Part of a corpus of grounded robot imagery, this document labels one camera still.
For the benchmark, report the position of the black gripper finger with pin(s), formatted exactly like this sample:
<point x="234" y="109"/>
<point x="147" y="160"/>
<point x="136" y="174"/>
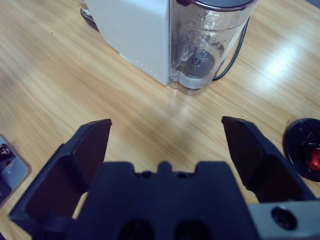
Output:
<point x="75" y="162"/>
<point x="262" y="170"/>

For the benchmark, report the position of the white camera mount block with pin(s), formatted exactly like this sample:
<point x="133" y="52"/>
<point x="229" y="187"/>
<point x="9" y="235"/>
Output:
<point x="17" y="172"/>

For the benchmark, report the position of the red coffee capsule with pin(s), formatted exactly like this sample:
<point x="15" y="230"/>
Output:
<point x="315" y="160"/>

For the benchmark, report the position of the white capsule coffee machine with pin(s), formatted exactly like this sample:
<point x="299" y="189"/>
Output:
<point x="132" y="30"/>

